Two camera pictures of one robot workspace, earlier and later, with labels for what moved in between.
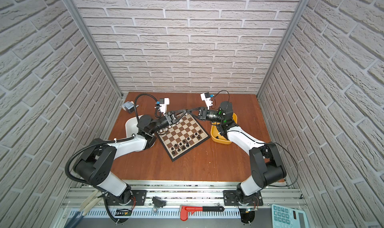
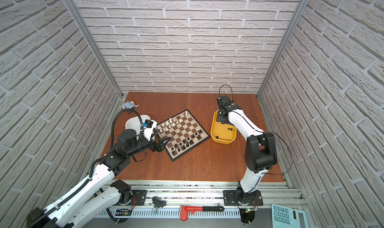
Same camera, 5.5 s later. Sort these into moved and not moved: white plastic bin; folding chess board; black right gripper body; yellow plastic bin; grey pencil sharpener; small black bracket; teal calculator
Moved: black right gripper body
Not moved: small black bracket; white plastic bin; folding chess board; grey pencil sharpener; yellow plastic bin; teal calculator
